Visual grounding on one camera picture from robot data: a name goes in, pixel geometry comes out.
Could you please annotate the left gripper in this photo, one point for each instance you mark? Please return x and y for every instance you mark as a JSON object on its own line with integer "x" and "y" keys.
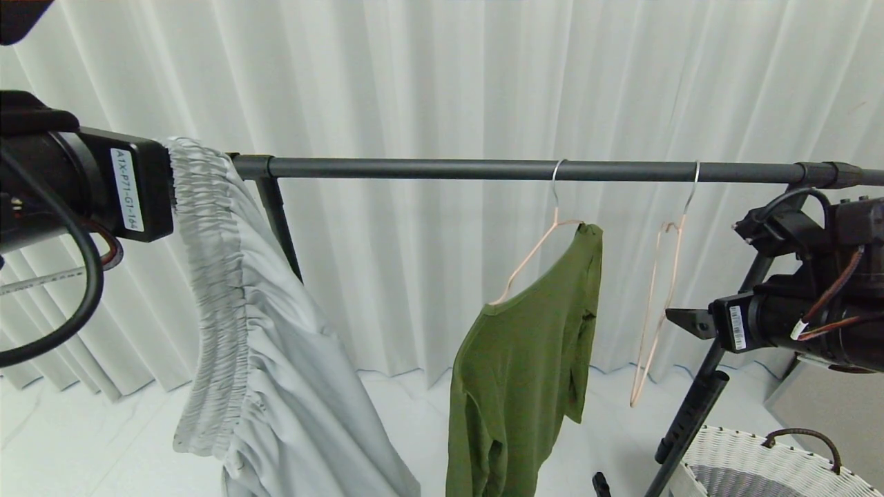
{"x": 55, "y": 179}

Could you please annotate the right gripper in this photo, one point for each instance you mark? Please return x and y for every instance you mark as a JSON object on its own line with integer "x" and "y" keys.
{"x": 760, "y": 321}

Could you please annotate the pink clothes hanger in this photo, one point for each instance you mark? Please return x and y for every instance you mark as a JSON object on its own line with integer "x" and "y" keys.
{"x": 680, "y": 228}
{"x": 556, "y": 207}

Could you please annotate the olive green printed T-shirt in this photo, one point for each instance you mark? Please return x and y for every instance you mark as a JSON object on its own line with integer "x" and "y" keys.
{"x": 525, "y": 386}

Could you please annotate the pale grey garment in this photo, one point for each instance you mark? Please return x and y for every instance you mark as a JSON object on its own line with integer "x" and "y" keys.
{"x": 276, "y": 386}

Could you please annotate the white laundry basket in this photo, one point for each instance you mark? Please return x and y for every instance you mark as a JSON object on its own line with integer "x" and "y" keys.
{"x": 732, "y": 455}

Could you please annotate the black clothes rack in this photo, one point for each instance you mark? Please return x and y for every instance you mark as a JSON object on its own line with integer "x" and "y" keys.
{"x": 414, "y": 168}

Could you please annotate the white curtain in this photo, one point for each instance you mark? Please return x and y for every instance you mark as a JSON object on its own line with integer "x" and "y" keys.
{"x": 414, "y": 69}

